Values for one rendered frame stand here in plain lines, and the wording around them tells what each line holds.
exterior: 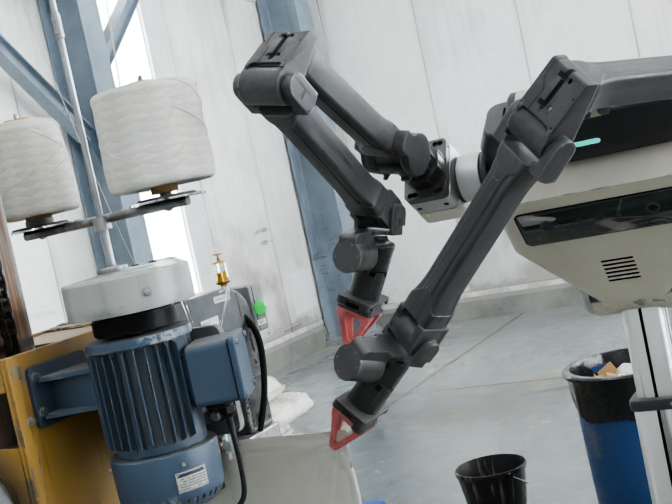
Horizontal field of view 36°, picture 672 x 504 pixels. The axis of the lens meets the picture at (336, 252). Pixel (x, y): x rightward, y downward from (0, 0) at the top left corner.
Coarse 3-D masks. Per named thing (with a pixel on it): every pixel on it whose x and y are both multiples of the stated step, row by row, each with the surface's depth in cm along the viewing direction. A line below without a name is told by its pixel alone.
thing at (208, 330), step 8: (192, 328) 150; (200, 328) 149; (208, 328) 148; (216, 328) 148; (192, 336) 150; (200, 336) 149; (208, 408) 148; (216, 408) 147; (240, 408) 149; (208, 416) 148; (216, 416) 146; (240, 416) 149; (208, 424) 151; (216, 424) 150; (224, 424) 150; (240, 424) 149; (216, 432) 150; (224, 432) 150
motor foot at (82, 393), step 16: (80, 352) 150; (32, 368) 141; (48, 368) 144; (64, 368) 147; (80, 368) 143; (32, 384) 141; (48, 384) 143; (64, 384) 143; (80, 384) 142; (32, 400) 141; (48, 400) 143; (64, 400) 143; (80, 400) 142; (48, 416) 142; (64, 416) 145
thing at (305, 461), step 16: (320, 432) 170; (240, 448) 177; (256, 448) 176; (272, 448) 174; (288, 448) 173; (304, 448) 172; (320, 448) 170; (224, 464) 179; (256, 464) 176; (272, 464) 175; (288, 464) 173; (304, 464) 172; (320, 464) 171; (336, 464) 169; (352, 464) 168; (224, 480) 180; (240, 480) 178; (256, 480) 177; (272, 480) 175; (288, 480) 174; (304, 480) 172; (320, 480) 171; (336, 480) 170; (352, 480) 168; (224, 496) 180; (240, 496) 179; (256, 496) 177; (272, 496) 176; (288, 496) 174; (304, 496) 173; (320, 496) 171; (336, 496) 170; (352, 496) 169
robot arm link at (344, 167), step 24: (288, 96) 148; (312, 96) 152; (288, 120) 153; (312, 120) 157; (312, 144) 159; (336, 144) 164; (336, 168) 165; (360, 168) 170; (360, 192) 171; (384, 192) 176; (360, 216) 180; (384, 216) 176
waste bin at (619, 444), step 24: (576, 360) 395; (600, 360) 398; (624, 360) 398; (576, 384) 369; (600, 384) 358; (624, 384) 354; (576, 408) 376; (600, 408) 361; (624, 408) 356; (600, 432) 364; (624, 432) 358; (600, 456) 368; (624, 456) 360; (600, 480) 372; (624, 480) 362
